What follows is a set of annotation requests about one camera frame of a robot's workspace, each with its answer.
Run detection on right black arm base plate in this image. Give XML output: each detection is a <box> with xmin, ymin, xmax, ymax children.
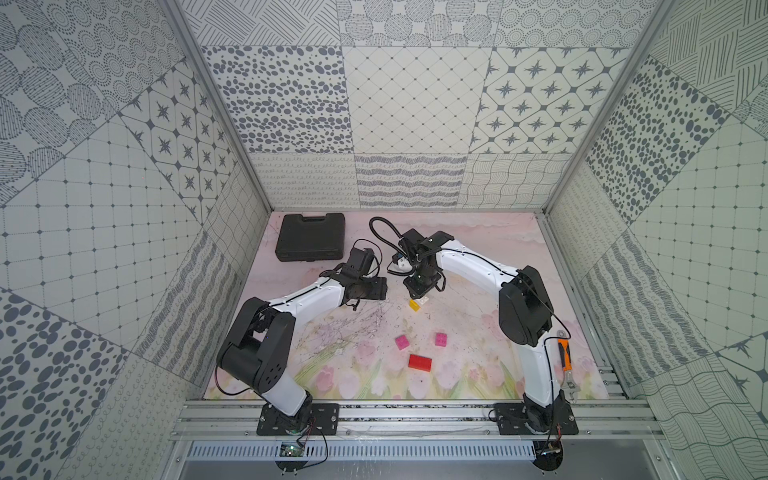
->
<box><xmin>489</xmin><ymin>402</ymin><xmax>579</xmax><ymax>435</ymax></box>

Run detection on left green circuit board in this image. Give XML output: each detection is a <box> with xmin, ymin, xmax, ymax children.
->
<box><xmin>275</xmin><ymin>443</ymin><xmax>308</xmax><ymax>473</ymax></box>

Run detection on right black round controller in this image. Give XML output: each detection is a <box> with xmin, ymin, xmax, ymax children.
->
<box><xmin>533</xmin><ymin>441</ymin><xmax>564</xmax><ymax>472</ymax></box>

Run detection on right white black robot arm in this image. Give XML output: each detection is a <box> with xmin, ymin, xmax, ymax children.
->
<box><xmin>396</xmin><ymin>229</ymin><xmax>561</xmax><ymax>432</ymax></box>

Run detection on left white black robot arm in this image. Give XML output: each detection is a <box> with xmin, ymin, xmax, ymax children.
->
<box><xmin>216</xmin><ymin>248</ymin><xmax>387</xmax><ymax>430</ymax></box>

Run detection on black plastic tool case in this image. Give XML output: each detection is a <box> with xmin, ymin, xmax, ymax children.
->
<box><xmin>275</xmin><ymin>213</ymin><xmax>346</xmax><ymax>262</ymax></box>

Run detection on aluminium extrusion rail frame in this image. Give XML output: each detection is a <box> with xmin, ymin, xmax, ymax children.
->
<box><xmin>171</xmin><ymin>371</ymin><xmax>663</xmax><ymax>441</ymax></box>

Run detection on red lego brick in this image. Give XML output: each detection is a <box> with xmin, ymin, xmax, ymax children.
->
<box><xmin>408</xmin><ymin>354</ymin><xmax>432</xmax><ymax>372</ymax></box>

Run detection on pink floral table mat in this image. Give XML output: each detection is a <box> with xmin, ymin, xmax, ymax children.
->
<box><xmin>203</xmin><ymin>211</ymin><xmax>608</xmax><ymax>402</ymax></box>

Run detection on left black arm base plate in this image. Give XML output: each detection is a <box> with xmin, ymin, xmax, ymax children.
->
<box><xmin>256</xmin><ymin>402</ymin><xmax>340</xmax><ymax>436</ymax></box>

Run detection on orange handled utility knife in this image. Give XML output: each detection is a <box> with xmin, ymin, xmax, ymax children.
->
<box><xmin>558</xmin><ymin>339</ymin><xmax>576</xmax><ymax>390</ymax></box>

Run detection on white slotted cable duct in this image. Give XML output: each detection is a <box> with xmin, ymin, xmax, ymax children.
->
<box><xmin>187</xmin><ymin>439</ymin><xmax>534</xmax><ymax>461</ymax></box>

